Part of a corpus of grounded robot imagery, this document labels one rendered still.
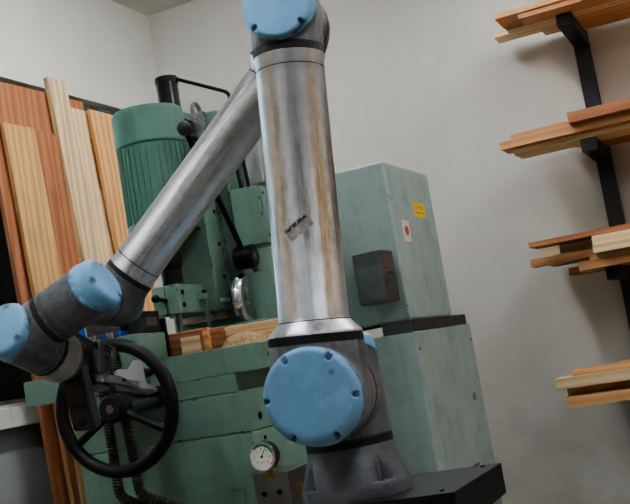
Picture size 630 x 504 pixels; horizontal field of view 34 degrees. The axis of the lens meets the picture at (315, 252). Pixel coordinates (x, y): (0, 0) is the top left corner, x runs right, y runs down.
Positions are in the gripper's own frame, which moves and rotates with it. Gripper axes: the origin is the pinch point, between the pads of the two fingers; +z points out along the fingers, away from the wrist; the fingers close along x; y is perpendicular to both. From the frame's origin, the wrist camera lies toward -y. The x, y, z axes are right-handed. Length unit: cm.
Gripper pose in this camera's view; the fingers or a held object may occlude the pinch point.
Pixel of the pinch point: (122, 399)
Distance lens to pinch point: 201.2
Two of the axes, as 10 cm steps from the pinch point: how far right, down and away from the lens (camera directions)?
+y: -0.4, -9.1, 4.2
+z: 3.8, 3.8, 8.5
